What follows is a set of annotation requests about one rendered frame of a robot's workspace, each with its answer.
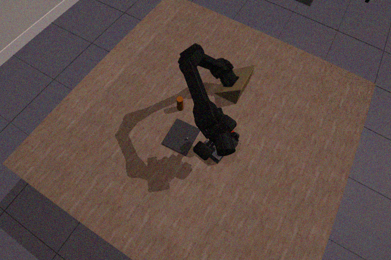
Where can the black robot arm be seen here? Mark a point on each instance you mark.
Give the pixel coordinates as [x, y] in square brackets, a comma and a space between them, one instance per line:
[206, 113]

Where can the dark cylinder with orange end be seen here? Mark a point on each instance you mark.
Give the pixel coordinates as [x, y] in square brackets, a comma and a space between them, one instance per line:
[180, 103]

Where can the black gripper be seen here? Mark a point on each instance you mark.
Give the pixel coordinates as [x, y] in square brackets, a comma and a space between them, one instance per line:
[204, 150]

